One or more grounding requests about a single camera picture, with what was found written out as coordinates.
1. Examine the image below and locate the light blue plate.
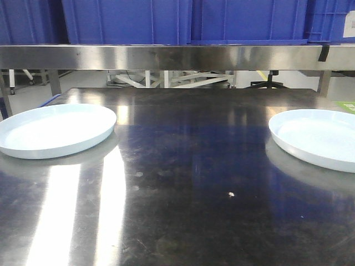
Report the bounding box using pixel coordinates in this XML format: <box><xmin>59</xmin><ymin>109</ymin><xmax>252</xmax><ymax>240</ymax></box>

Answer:
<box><xmin>268</xmin><ymin>109</ymin><xmax>354</xmax><ymax>173</ymax></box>
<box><xmin>1</xmin><ymin>104</ymin><xmax>116</xmax><ymax>159</ymax></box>

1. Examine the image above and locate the black office chair base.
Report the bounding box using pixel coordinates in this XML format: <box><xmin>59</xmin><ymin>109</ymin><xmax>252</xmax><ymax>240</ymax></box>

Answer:
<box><xmin>246</xmin><ymin>70</ymin><xmax>284</xmax><ymax>89</ymax></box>

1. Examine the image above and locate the blue upper crate middle-right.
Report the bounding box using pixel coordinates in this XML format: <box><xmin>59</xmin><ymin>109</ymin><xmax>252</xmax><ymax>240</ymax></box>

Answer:
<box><xmin>191</xmin><ymin>0</ymin><xmax>307</xmax><ymax>45</ymax></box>

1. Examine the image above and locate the blue upper crate middle-left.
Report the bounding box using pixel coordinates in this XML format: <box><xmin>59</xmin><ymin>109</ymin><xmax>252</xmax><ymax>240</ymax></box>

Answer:
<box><xmin>62</xmin><ymin>1</ymin><xmax>192</xmax><ymax>45</ymax></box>

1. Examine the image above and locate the black tape strip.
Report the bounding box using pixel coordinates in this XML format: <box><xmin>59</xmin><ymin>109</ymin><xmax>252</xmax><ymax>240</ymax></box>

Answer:
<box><xmin>318</xmin><ymin>44</ymin><xmax>330</xmax><ymax>62</ymax></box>

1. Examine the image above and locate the green sign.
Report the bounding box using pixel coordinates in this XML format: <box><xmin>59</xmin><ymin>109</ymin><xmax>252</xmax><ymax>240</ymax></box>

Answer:
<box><xmin>335</xmin><ymin>101</ymin><xmax>355</xmax><ymax>114</ymax></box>

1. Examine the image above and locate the blue upper crate right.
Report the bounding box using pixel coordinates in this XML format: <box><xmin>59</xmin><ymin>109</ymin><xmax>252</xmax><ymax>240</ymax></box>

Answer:
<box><xmin>304</xmin><ymin>0</ymin><xmax>354</xmax><ymax>44</ymax></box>

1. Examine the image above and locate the blue upper crate left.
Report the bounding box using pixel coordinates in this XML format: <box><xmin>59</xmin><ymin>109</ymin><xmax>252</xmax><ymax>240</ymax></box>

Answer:
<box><xmin>1</xmin><ymin>1</ymin><xmax>68</xmax><ymax>45</ymax></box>

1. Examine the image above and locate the white label on crate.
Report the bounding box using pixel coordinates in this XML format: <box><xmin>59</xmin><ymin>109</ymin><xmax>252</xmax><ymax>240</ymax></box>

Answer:
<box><xmin>343</xmin><ymin>10</ymin><xmax>355</xmax><ymax>38</ymax></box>

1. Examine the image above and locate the white metal frame background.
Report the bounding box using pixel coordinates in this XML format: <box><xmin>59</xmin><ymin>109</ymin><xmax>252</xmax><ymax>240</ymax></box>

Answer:
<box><xmin>106</xmin><ymin>70</ymin><xmax>237</xmax><ymax>89</ymax></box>

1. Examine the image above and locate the steel shelf post left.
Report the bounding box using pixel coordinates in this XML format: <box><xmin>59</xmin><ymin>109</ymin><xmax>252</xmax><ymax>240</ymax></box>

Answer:
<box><xmin>48</xmin><ymin>70</ymin><xmax>62</xmax><ymax>96</ymax></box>

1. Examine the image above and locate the steel shelf post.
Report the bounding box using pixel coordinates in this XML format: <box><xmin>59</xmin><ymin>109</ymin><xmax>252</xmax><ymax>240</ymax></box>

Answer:
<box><xmin>317</xmin><ymin>70</ymin><xmax>332</xmax><ymax>98</ymax></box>
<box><xmin>48</xmin><ymin>70</ymin><xmax>62</xmax><ymax>96</ymax></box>

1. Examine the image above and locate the steel shelf post right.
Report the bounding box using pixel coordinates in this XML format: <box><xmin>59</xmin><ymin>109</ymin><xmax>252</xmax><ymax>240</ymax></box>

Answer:
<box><xmin>317</xmin><ymin>70</ymin><xmax>332</xmax><ymax>98</ymax></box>

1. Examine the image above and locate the stainless steel shelf rail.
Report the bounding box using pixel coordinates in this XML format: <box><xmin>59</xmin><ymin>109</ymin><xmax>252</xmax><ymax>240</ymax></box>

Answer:
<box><xmin>1</xmin><ymin>44</ymin><xmax>354</xmax><ymax>71</ymax></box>

